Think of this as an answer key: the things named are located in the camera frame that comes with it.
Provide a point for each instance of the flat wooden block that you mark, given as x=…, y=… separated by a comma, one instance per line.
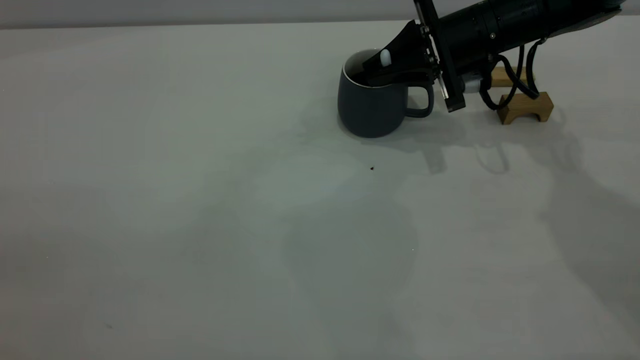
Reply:
x=500, y=77

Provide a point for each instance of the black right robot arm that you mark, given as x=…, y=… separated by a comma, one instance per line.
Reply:
x=550, y=17

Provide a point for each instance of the arched wooden block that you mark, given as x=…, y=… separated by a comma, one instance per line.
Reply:
x=525, y=102

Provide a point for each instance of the dark grey mug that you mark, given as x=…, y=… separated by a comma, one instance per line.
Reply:
x=367, y=112

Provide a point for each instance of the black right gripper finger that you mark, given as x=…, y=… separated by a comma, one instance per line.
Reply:
x=405, y=80
x=410, y=50

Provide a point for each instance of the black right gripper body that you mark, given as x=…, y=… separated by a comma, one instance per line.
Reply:
x=465, y=40

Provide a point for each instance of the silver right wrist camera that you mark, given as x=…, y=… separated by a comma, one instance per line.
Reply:
x=471, y=84

